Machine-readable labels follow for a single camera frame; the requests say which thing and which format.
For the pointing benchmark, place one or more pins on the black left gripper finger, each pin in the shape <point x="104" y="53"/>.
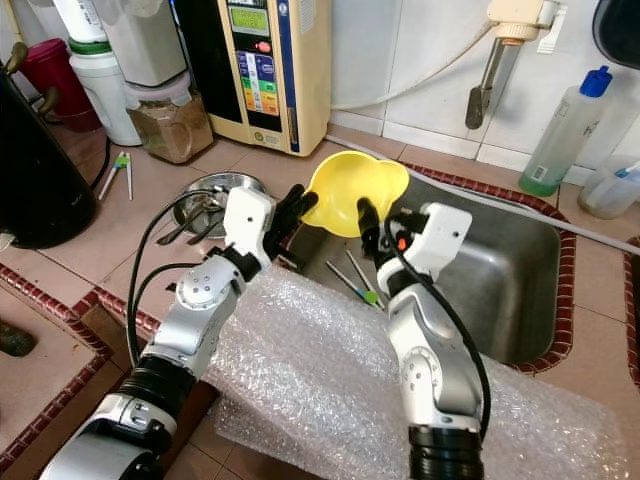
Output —
<point x="300" y="203"/>
<point x="287" y="235"/>

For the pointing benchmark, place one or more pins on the yellow plastic bowl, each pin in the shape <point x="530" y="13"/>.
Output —
<point x="340" y="190"/>

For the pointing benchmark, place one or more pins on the stainless steel bowl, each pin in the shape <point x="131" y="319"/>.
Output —
<point x="210" y="182"/>

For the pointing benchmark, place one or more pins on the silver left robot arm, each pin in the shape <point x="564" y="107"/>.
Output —
<point x="190" y="320"/>

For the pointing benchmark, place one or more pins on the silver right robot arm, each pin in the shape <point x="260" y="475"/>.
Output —
<point x="425" y="370"/>

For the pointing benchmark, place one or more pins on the green tipped metal utensil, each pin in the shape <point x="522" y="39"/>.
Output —
<point x="370" y="297"/>

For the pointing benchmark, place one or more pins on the thin metal utensil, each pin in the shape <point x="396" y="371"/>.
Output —
<point x="345" y="280"/>

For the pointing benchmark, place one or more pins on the dark metal spoon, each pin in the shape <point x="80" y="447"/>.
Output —
<point x="205" y="215"/>

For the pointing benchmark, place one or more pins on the stainless steel sink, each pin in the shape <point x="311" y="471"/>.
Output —
<point x="510" y="290"/>

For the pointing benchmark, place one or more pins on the cream water ionizer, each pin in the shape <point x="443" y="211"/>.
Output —
<point x="310" y="80"/>

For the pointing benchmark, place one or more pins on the grey metal faucet lever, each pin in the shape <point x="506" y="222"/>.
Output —
<point x="485" y="90"/>

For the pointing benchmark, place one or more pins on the jar of brown powder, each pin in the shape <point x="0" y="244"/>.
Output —
<point x="170" y="130"/>

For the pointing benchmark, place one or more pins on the clear bubble wrap sheet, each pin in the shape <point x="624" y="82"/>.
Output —
<point x="310" y="390"/>

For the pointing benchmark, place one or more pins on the clear bottle with blue cap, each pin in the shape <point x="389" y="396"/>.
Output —
<point x="560" y="140"/>

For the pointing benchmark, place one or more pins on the white green tweezers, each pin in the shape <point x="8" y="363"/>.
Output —
<point x="120" y="160"/>

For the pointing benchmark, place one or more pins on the small clear plastic container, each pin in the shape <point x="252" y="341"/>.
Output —
<point x="610" y="190"/>

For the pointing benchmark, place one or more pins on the white bottle with green band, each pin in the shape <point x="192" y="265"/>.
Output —
<point x="105" y="95"/>

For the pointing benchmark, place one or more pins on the black electric kettle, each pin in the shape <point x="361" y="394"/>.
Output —
<point x="45" y="170"/>

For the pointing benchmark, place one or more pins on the dark green cucumber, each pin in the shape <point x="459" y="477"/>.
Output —
<point x="15" y="340"/>

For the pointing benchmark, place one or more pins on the cream faucet adapter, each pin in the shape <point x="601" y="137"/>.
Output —
<point x="520" y="15"/>

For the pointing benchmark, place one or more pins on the dark red cup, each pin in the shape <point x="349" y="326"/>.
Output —
<point x="60" y="75"/>

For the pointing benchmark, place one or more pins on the dark hanging pan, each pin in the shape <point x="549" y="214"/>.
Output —
<point x="620" y="30"/>

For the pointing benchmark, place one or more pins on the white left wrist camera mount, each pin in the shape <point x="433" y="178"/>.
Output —
<point x="248" y="220"/>

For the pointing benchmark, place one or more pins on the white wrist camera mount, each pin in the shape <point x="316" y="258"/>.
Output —
<point x="248" y="220"/>
<point x="445" y="235"/>

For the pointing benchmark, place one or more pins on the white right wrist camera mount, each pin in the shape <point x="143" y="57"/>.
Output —
<point x="445" y="235"/>

